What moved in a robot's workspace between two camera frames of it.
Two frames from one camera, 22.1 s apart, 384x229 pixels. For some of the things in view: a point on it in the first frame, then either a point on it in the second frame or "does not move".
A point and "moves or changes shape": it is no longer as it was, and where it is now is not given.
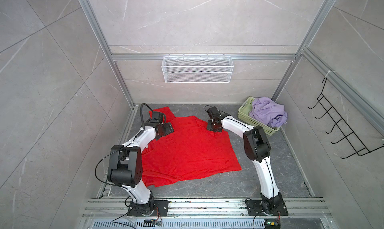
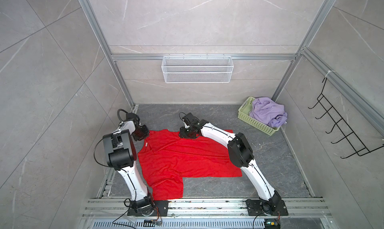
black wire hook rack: x=339 y=123 does not move
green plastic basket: x=243 y=110 does not move
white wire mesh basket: x=197 y=69 does not move
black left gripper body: x=166 y=128 -> x=142 y=133
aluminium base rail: x=211 y=213 does not move
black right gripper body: x=210 y=126 -> x=185 y=133
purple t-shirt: x=268 y=112 does not move
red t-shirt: x=192 y=150 moves or changes shape
